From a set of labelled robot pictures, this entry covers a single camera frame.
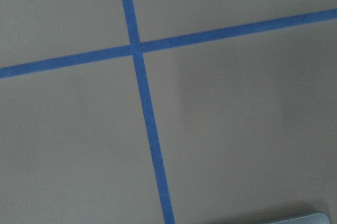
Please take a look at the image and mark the grey closed laptop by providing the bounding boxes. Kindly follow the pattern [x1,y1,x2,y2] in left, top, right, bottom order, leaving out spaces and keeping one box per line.
[269,212,331,224]

